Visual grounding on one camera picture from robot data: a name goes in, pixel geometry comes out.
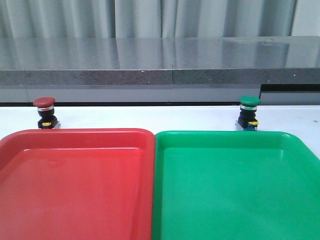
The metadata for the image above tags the green mushroom push button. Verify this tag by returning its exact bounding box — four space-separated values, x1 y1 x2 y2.
235 95 261 131

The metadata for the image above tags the red mushroom push button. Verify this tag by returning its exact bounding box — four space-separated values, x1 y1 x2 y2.
33 96 61 129

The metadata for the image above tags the grey stone counter ledge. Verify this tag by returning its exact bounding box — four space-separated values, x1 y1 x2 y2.
0 36 320 106

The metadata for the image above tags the green plastic tray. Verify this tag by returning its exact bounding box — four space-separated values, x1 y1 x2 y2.
151 131 320 240

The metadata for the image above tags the red plastic tray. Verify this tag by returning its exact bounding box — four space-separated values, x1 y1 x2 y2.
0 128 155 240

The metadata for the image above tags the white pleated curtain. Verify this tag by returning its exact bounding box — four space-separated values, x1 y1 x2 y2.
0 0 300 39

